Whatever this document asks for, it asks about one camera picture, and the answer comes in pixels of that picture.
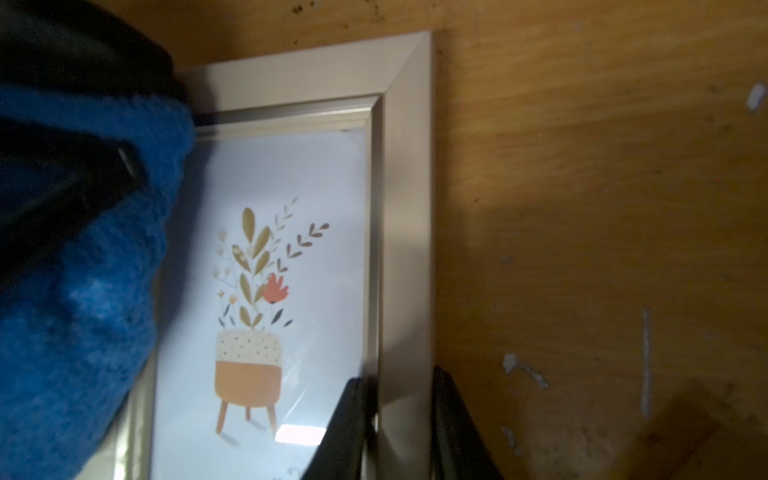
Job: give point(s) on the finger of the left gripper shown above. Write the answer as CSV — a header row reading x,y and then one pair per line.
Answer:
x,y
54,183

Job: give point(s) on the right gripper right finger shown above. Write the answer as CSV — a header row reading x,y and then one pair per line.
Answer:
x,y
458,451

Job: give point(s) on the white picture frame black border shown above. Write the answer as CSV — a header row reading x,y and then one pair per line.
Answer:
x,y
300,256

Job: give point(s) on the blue microfiber cloth black trim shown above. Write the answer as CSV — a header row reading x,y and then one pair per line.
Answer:
x,y
78,326

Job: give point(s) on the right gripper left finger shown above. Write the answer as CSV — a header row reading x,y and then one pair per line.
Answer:
x,y
340,453

